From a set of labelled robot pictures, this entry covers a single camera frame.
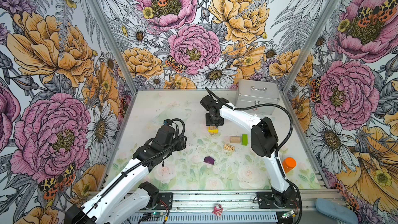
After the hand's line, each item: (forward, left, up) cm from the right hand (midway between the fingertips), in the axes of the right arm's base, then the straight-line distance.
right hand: (213, 127), depth 94 cm
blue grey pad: (-43, -51, -3) cm, 67 cm away
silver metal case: (+20, -25, +7) cm, 33 cm away
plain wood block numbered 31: (0, 0, 0) cm, 0 cm away
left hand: (-14, +18, +8) cm, 24 cm away
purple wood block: (-18, +3, -6) cm, 19 cm away
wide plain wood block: (-7, -12, -4) cm, 14 cm away
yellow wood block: (0, -1, -4) cm, 4 cm away
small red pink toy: (-41, +1, -2) cm, 41 cm away
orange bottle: (-24, -35, +3) cm, 42 cm away
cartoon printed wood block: (-11, -8, -5) cm, 15 cm away
